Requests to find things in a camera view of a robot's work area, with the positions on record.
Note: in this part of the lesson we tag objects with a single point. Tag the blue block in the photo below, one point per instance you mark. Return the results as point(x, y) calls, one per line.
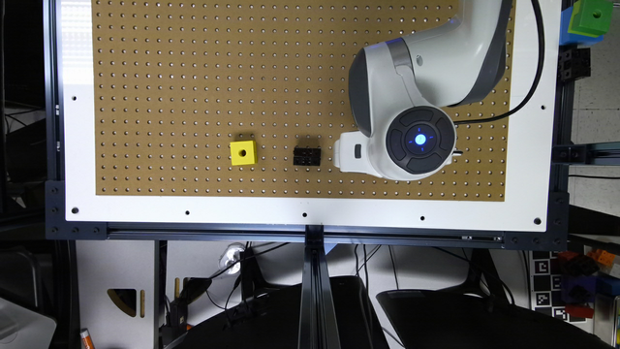
point(570, 39)

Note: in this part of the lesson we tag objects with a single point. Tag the black lego block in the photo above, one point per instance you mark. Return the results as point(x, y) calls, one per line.
point(307, 157)

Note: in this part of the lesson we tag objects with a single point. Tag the white cabinet panel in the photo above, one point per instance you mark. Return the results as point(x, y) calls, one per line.
point(117, 289)

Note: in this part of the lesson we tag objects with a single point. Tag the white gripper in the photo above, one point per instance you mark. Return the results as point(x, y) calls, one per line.
point(393, 154)

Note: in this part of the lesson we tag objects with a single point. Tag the brown pegboard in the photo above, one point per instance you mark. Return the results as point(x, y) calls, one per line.
point(175, 82)

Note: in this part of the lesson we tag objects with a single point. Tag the black chair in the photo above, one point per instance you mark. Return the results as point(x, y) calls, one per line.
point(441, 320)
point(272, 321)

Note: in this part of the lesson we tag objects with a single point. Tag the black aluminium frame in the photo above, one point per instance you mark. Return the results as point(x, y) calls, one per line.
point(75, 212)

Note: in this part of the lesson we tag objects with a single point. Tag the black block on frame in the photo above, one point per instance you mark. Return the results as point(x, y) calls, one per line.
point(574, 63)

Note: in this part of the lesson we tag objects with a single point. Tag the pile of coloured blocks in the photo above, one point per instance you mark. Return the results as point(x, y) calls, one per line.
point(585, 276)

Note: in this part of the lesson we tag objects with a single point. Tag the orange tube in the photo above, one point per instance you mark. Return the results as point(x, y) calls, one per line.
point(86, 339)

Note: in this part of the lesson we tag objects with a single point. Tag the black white marker sheet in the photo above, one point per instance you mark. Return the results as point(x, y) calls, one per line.
point(545, 285)

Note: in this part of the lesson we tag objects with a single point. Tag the black chair right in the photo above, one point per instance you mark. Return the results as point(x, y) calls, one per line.
point(441, 320)

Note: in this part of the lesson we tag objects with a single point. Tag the black chair left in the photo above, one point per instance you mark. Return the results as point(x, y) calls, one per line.
point(272, 321)

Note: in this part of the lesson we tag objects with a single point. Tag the yellow cube with hole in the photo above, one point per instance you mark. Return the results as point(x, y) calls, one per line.
point(243, 153)

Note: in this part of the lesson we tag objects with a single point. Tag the green cube with hole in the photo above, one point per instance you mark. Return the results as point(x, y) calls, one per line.
point(590, 18)

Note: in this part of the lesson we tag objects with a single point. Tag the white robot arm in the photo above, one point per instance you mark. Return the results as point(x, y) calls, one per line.
point(398, 91)

